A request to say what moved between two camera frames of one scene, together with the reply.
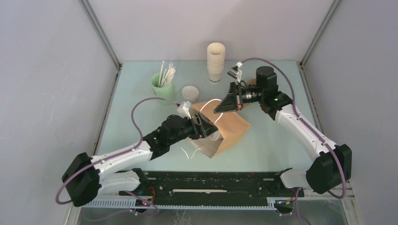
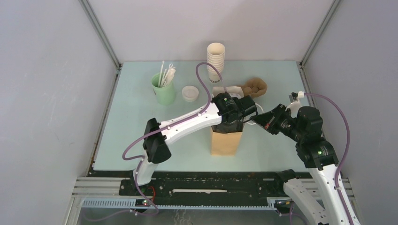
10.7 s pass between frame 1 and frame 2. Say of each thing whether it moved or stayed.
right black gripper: moved
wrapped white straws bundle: stayed
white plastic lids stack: stayed
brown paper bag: moved
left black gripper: moved
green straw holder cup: stayed
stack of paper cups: stayed
